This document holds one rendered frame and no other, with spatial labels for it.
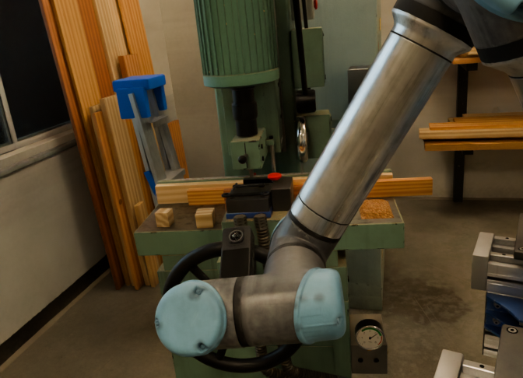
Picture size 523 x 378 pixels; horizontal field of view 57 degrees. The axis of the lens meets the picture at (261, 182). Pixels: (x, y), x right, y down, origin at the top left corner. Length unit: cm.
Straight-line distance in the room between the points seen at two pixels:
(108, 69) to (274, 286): 244
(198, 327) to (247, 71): 67
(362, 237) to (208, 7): 58
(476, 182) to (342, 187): 313
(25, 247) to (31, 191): 26
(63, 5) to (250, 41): 165
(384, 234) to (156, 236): 50
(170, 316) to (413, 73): 36
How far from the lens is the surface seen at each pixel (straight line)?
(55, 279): 269
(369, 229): 105
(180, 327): 51
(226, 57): 106
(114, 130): 253
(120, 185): 260
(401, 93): 54
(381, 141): 55
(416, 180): 119
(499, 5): 39
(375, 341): 112
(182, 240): 111
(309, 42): 129
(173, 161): 212
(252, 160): 112
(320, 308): 49
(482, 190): 369
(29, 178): 251
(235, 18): 105
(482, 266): 123
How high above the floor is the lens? 133
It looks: 19 degrees down
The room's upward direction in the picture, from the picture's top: 6 degrees counter-clockwise
